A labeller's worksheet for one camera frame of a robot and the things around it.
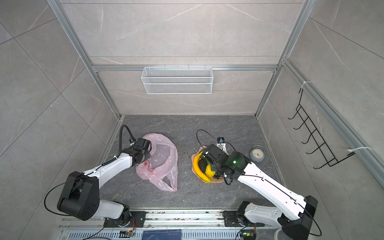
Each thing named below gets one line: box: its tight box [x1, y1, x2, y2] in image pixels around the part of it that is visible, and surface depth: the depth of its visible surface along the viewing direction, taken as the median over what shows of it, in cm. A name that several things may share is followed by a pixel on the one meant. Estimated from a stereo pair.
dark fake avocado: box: [198, 158, 208, 173], surface depth 89 cm
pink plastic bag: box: [136, 133, 178, 192], surface depth 86 cm
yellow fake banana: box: [193, 151, 211, 183], surface depth 87 cm
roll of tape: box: [274, 228, 282, 240], surface depth 70 cm
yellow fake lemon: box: [205, 164, 216, 178], surface depth 85 cm
